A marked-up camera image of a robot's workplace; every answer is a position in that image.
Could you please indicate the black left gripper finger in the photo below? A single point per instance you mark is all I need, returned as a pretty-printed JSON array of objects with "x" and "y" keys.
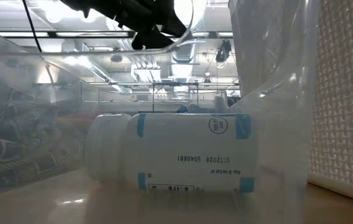
[
  {"x": 151, "y": 40},
  {"x": 170, "y": 26}
]

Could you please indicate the white pill bottle blue label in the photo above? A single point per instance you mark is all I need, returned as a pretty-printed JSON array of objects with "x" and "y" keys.
[{"x": 189, "y": 146}]

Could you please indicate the grey patterned cloth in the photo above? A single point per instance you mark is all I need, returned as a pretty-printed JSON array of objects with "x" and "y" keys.
[{"x": 15, "y": 133}]

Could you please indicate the clear plastic container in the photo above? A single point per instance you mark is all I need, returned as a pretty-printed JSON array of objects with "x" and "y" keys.
[{"x": 55, "y": 202}]

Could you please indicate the white textured plastic bin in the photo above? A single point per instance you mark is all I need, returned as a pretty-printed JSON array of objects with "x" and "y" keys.
[{"x": 347, "y": 93}]

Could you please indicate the silver ceiling duct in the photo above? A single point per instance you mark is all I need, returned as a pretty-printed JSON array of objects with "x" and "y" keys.
[{"x": 195, "y": 53}]

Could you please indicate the black overhead camera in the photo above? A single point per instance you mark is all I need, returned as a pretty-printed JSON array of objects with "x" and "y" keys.
[{"x": 224, "y": 51}]

